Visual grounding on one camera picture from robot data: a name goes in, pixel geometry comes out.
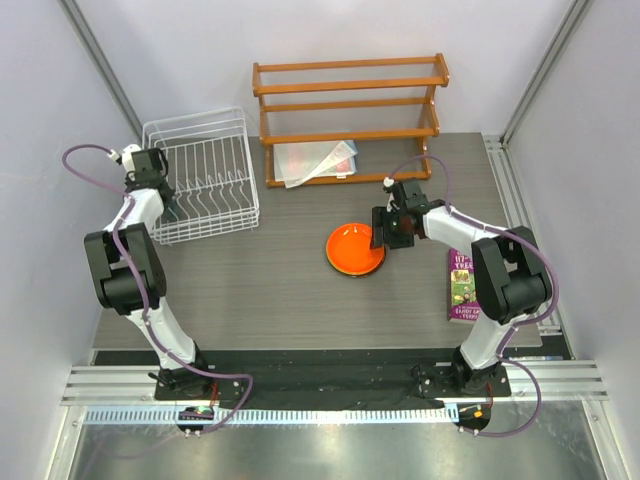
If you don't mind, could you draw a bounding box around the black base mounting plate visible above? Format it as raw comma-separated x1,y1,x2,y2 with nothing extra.
149,349,511,411

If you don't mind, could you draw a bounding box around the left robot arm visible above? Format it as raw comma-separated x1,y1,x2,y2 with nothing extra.
84,145,213,399

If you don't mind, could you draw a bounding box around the purple treehouse book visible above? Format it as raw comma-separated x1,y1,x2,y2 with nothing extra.
447,248,481,324

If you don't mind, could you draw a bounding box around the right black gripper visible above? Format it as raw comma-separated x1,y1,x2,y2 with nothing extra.
370,206,414,250

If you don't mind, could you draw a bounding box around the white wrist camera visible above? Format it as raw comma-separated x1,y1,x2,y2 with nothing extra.
107,144,142,173
383,177,397,212

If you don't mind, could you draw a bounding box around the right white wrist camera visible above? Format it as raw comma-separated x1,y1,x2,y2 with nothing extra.
383,177,397,212

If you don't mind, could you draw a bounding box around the slotted cable duct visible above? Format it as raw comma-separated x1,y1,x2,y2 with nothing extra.
84,404,459,427

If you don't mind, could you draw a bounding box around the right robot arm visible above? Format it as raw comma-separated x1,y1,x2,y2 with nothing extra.
370,177,553,395

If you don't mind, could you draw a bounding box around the white wire dish rack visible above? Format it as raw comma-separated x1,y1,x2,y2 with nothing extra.
142,107,260,245

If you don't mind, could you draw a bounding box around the clear plastic document sleeve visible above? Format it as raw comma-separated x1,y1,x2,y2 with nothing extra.
273,140,358,188

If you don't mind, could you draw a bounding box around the orange wooden shelf rack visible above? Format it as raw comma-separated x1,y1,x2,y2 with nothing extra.
252,53,450,188

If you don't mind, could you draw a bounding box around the orange plate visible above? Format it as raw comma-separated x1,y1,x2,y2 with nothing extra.
325,222,386,259

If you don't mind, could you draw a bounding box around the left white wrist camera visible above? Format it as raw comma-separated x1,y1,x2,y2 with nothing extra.
107,144,142,173

